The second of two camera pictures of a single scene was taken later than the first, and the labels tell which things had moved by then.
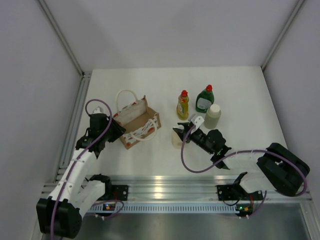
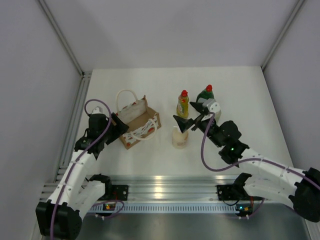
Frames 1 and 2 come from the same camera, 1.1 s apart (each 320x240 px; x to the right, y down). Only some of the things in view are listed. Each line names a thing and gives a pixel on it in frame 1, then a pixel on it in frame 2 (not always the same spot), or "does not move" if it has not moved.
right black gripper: x=186 y=125 → x=184 y=124
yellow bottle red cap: x=182 y=110 does not move
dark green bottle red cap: x=205 y=99 does not move
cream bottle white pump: x=176 y=140 does not move
